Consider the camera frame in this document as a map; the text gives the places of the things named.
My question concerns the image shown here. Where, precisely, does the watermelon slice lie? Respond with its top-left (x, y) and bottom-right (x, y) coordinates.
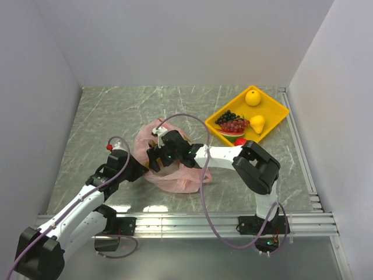
top-left (217, 129), bottom-right (245, 143)

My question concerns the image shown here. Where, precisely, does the red strawberry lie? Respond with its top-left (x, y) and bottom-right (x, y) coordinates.
top-left (234, 138), bottom-right (247, 146)

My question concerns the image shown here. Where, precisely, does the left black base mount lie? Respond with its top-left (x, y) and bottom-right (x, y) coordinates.
top-left (94, 217), bottom-right (139, 257)

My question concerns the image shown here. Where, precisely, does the dark purple grape bunch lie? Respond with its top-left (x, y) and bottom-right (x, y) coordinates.
top-left (215, 110), bottom-right (243, 125)

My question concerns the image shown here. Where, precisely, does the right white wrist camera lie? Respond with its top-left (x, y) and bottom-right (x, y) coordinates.
top-left (152, 126), bottom-right (168, 148)

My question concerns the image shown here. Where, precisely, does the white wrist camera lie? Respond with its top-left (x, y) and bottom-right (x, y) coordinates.
top-left (106, 141), bottom-right (126, 152)
top-left (152, 126), bottom-right (168, 148)

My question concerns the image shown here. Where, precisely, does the yellow apple with stem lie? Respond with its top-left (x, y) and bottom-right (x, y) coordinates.
top-left (245, 90), bottom-right (261, 107)

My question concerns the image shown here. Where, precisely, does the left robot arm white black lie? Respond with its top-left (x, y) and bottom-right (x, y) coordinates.
top-left (11, 149), bottom-right (148, 279)

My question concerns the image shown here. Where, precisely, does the yellow pear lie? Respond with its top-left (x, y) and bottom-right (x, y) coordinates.
top-left (249, 115), bottom-right (266, 135)

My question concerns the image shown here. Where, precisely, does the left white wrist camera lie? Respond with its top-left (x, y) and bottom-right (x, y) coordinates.
top-left (106, 141), bottom-right (126, 152)

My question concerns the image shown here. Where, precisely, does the aluminium rail frame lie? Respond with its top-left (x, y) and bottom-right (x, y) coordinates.
top-left (17, 86), bottom-right (355, 280)

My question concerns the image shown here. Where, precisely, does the red grape bunch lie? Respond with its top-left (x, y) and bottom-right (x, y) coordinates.
top-left (220, 118), bottom-right (250, 134)

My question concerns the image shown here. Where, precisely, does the pink plastic bag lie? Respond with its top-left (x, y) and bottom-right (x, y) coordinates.
top-left (132, 118), bottom-right (202, 194)

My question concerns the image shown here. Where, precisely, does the yellow plastic tray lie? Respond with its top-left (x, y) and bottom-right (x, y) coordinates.
top-left (205, 86), bottom-right (289, 146)

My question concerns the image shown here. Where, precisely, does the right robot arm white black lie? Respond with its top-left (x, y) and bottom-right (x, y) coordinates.
top-left (145, 127), bottom-right (280, 233)

